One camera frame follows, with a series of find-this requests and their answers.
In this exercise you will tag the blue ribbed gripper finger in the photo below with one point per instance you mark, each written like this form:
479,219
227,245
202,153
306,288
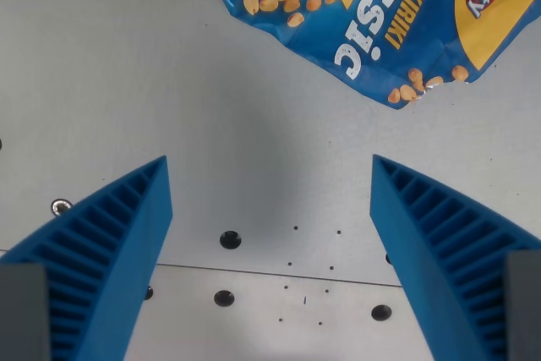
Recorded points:
422,251
122,251

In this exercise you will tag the blue peanut snack bag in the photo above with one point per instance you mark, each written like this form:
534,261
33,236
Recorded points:
372,14

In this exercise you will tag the silver table screw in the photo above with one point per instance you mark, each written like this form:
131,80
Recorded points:
61,206

